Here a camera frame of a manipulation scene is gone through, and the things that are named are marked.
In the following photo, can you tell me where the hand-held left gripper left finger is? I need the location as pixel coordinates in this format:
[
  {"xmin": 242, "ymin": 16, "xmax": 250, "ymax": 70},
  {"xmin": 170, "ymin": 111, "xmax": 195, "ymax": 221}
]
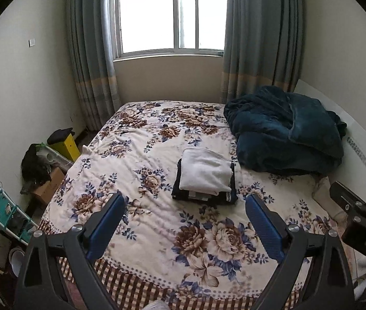
[{"xmin": 14, "ymin": 192, "xmax": 126, "ymax": 310}]

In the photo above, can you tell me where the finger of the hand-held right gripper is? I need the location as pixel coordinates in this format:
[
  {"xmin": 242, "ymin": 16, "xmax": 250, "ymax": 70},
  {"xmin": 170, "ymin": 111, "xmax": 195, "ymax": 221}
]
[{"xmin": 329, "ymin": 181, "xmax": 366, "ymax": 224}]

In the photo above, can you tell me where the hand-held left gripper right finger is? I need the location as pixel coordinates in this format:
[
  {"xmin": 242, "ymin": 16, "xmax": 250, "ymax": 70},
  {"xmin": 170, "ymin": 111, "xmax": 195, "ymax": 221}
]
[{"xmin": 245, "ymin": 194, "xmax": 355, "ymax": 310}]

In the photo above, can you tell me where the white knit sweater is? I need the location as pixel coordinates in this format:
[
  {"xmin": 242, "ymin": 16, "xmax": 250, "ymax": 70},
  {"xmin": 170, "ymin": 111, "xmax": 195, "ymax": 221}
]
[{"xmin": 180, "ymin": 148, "xmax": 234, "ymax": 196}]

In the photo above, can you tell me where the dark folded clothes stack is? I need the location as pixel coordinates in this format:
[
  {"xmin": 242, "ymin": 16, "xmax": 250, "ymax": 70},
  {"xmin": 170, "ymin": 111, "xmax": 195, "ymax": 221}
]
[{"xmin": 171, "ymin": 158, "xmax": 238, "ymax": 205}]

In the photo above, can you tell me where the white headboard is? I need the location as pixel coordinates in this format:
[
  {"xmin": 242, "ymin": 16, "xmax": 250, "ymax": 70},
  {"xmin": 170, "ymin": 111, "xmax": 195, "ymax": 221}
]
[{"xmin": 294, "ymin": 79, "xmax": 366, "ymax": 214}]

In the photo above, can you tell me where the floral printed bed blanket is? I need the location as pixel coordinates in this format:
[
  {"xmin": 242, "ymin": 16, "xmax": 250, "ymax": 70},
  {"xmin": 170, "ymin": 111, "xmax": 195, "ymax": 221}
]
[{"xmin": 38, "ymin": 101, "xmax": 332, "ymax": 310}]

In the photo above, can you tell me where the cardboard box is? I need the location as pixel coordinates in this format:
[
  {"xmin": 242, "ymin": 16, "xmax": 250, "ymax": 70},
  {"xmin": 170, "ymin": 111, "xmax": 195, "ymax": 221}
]
[{"xmin": 31, "ymin": 167, "xmax": 66, "ymax": 205}]

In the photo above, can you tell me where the white and green plastic package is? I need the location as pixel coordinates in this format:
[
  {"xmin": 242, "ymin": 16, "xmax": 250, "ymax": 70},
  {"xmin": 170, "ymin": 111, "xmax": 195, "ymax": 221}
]
[{"xmin": 39, "ymin": 143, "xmax": 74, "ymax": 169}]

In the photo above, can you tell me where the yellow box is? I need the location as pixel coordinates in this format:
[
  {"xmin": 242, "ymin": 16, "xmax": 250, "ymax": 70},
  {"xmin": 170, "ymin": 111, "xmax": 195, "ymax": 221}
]
[{"xmin": 51, "ymin": 133, "xmax": 81, "ymax": 162}]

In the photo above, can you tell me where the dark teal fleece blanket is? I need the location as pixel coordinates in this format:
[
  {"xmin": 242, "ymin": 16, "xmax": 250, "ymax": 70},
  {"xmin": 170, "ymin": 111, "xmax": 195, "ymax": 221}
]
[{"xmin": 223, "ymin": 86, "xmax": 348, "ymax": 177}]

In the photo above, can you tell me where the black bag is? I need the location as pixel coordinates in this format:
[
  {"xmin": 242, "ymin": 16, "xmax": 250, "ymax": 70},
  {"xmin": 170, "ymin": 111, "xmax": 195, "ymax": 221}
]
[{"xmin": 20, "ymin": 144, "xmax": 53, "ymax": 195}]

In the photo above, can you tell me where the white bucket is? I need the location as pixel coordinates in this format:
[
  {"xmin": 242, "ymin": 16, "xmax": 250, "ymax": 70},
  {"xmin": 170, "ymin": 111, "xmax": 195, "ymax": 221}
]
[{"xmin": 8, "ymin": 247, "xmax": 26, "ymax": 276}]

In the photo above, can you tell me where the light grey cloth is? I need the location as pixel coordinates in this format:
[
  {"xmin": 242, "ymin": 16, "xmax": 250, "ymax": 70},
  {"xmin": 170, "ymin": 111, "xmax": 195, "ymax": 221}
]
[{"xmin": 144, "ymin": 300, "xmax": 171, "ymax": 310}]

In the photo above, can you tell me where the black cloth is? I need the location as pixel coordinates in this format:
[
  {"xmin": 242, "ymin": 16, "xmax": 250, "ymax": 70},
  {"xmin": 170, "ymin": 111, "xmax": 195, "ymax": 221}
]
[{"xmin": 47, "ymin": 128, "xmax": 74, "ymax": 144}]

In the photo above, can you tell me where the teal storage rack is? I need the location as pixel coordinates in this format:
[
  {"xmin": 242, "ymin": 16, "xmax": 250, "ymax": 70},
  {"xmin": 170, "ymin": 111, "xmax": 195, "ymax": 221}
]
[{"xmin": 0, "ymin": 173, "xmax": 39, "ymax": 246}]

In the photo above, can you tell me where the blue-grey curtain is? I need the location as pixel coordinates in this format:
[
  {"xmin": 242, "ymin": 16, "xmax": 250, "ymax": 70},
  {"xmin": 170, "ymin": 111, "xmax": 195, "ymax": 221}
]
[
  {"xmin": 219, "ymin": 0, "xmax": 304, "ymax": 104},
  {"xmin": 66, "ymin": 0, "xmax": 122, "ymax": 133}
]

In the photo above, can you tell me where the window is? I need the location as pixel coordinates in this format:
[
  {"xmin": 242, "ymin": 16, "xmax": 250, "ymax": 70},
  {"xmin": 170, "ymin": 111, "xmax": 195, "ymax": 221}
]
[{"xmin": 110, "ymin": 0, "xmax": 229, "ymax": 60}]

